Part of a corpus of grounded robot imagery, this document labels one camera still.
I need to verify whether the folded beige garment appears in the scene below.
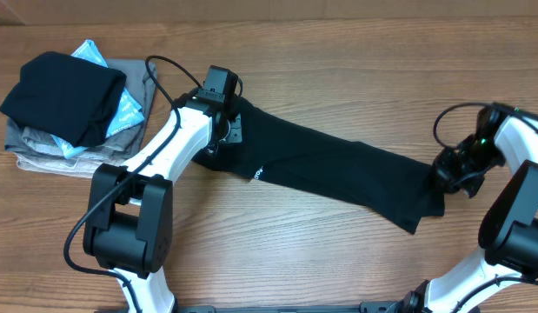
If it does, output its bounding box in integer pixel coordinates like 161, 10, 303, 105
15, 152, 125, 178

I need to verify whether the black t-shirt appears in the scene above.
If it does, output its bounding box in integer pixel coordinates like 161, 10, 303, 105
193, 99, 445, 233

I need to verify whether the folded grey garment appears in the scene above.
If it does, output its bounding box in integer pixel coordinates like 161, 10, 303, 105
4, 59, 155, 163

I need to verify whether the folded black garment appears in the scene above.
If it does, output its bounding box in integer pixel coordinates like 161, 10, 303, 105
0, 51, 126, 147

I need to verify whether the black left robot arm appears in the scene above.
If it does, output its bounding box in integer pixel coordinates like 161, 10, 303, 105
83, 96, 241, 312

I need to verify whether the folded light blue garment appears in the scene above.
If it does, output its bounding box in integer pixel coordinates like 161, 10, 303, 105
52, 39, 148, 159

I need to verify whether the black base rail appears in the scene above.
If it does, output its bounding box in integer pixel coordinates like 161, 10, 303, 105
176, 301, 402, 313

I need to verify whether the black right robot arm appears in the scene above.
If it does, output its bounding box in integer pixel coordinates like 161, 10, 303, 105
388, 103, 538, 313

